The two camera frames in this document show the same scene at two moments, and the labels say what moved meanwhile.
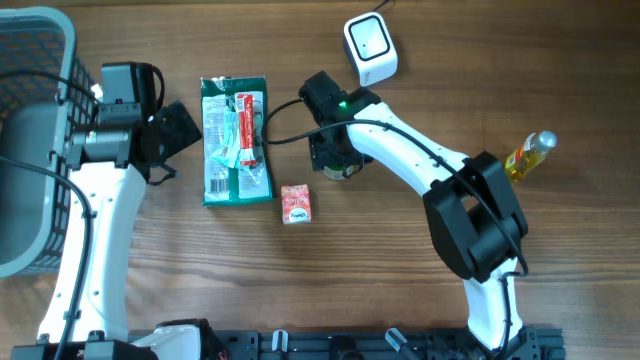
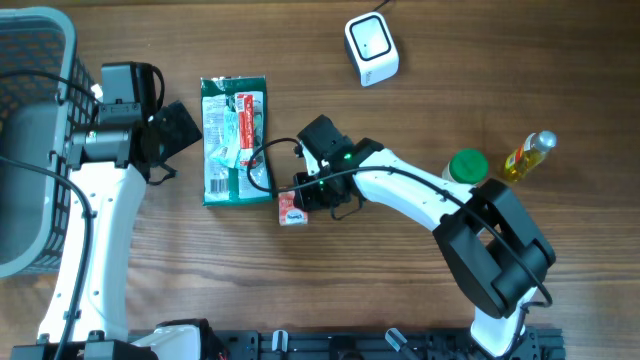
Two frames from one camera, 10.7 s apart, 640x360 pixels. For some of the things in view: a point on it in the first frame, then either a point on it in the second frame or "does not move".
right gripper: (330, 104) to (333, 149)
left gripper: (180, 126) does not move
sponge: (296, 204) does not move
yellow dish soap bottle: (529, 154) does not move
